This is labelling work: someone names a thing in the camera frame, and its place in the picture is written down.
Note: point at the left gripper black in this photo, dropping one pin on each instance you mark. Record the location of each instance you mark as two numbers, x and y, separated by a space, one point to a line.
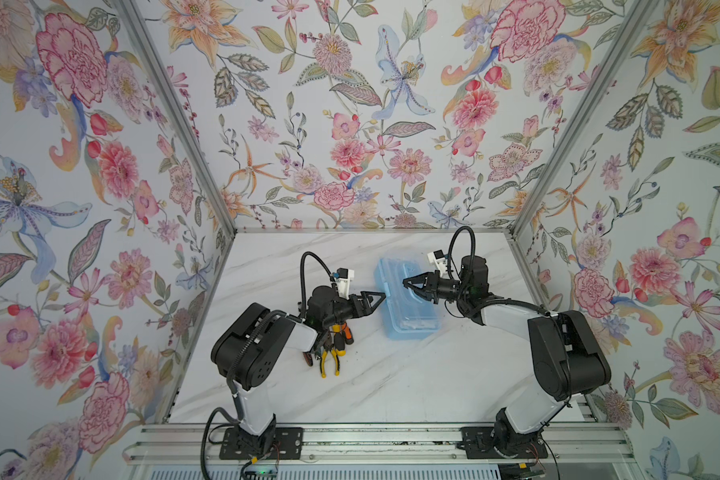
363 310

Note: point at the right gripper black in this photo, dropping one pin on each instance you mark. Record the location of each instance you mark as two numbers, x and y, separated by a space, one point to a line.
428 292

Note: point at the blue transparent plastic toolbox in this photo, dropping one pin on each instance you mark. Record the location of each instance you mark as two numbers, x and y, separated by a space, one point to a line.
405 316

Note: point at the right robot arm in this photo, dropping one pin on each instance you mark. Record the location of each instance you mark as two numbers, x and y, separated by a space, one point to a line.
566 358

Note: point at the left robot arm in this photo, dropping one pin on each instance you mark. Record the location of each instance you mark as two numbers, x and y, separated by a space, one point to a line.
246 354

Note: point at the orange black screwdriver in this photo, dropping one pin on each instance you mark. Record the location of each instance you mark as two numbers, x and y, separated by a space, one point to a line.
347 334

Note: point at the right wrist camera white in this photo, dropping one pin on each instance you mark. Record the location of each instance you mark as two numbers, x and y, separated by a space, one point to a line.
440 261

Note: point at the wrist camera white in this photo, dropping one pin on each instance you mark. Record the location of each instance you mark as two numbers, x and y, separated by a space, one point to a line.
342 279
440 261

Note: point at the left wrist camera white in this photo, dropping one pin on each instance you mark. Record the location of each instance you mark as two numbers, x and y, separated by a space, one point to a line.
342 279

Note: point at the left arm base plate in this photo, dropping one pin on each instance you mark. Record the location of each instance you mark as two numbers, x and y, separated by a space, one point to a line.
279 443

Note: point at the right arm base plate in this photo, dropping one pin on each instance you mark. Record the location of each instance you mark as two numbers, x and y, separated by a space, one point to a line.
483 442

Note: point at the aluminium mounting rail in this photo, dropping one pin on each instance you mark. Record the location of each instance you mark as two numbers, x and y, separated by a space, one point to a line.
391 443

